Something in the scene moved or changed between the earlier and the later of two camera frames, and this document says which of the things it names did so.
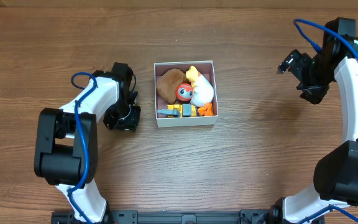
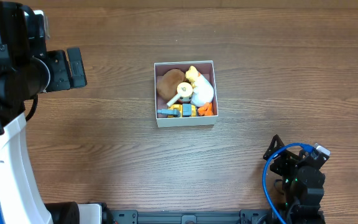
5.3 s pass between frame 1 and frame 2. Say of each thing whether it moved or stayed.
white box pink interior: stayed
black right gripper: moved
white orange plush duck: stayed
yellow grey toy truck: stayed
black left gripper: moved
